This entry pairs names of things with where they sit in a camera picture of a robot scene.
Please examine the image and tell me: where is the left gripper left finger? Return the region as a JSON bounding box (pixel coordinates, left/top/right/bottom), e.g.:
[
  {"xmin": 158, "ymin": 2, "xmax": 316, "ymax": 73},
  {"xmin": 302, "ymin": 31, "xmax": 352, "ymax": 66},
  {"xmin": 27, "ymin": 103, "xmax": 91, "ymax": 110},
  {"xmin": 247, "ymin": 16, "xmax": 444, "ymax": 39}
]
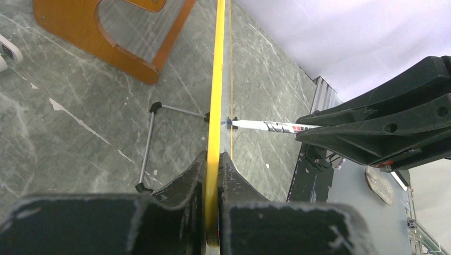
[{"xmin": 1, "ymin": 151, "xmax": 207, "ymax": 254}]

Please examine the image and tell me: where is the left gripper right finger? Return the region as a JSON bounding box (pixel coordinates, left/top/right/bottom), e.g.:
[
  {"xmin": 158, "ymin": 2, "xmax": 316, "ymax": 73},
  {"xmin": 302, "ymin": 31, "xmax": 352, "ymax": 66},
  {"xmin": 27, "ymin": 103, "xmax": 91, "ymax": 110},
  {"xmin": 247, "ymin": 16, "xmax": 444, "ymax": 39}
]
[{"xmin": 218, "ymin": 152, "xmax": 377, "ymax": 254}]

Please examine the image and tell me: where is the orange wooden shelf rack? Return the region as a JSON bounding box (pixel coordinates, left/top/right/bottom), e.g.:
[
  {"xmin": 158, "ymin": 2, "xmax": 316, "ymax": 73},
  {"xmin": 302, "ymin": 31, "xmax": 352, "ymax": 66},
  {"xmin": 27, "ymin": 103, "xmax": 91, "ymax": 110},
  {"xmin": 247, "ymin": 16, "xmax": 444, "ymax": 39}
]
[{"xmin": 33, "ymin": 1, "xmax": 195, "ymax": 84}]

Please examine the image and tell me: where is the white whiteboard stand piece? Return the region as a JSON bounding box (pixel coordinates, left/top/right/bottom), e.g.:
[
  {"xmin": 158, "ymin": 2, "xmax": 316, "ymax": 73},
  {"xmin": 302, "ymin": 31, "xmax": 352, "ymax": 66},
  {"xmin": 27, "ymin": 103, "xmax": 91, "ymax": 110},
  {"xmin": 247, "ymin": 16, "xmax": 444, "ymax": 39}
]
[{"xmin": 1, "ymin": 35, "xmax": 23, "ymax": 72}]

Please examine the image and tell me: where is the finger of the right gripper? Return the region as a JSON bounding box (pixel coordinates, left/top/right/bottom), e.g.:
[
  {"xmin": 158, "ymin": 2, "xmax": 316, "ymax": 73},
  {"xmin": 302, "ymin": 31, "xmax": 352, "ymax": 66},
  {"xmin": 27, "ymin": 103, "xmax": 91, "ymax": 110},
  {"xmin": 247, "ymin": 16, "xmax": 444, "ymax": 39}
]
[
  {"xmin": 299, "ymin": 56, "xmax": 450, "ymax": 126},
  {"xmin": 296, "ymin": 94, "xmax": 450, "ymax": 170}
]

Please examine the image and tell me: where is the aluminium frame profile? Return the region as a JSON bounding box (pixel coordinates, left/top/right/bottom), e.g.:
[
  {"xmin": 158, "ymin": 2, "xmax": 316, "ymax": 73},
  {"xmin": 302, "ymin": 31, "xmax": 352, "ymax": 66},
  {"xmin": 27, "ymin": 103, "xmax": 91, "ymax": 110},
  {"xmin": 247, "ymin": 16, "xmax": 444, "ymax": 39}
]
[{"xmin": 310, "ymin": 76, "xmax": 344, "ymax": 114}]

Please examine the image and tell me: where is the yellow framed whiteboard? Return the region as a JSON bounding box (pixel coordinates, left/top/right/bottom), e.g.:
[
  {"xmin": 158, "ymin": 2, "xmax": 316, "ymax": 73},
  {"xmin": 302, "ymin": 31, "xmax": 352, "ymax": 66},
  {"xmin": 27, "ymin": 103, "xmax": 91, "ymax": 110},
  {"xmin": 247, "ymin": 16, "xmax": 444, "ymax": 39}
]
[{"xmin": 135, "ymin": 0, "xmax": 240, "ymax": 247}]

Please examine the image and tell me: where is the blue whiteboard marker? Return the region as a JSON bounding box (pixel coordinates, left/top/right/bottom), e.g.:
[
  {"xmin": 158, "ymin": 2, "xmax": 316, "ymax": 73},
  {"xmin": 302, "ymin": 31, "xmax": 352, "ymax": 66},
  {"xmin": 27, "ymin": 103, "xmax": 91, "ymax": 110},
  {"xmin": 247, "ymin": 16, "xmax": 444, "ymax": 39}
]
[{"xmin": 221, "ymin": 120, "xmax": 321, "ymax": 134}]

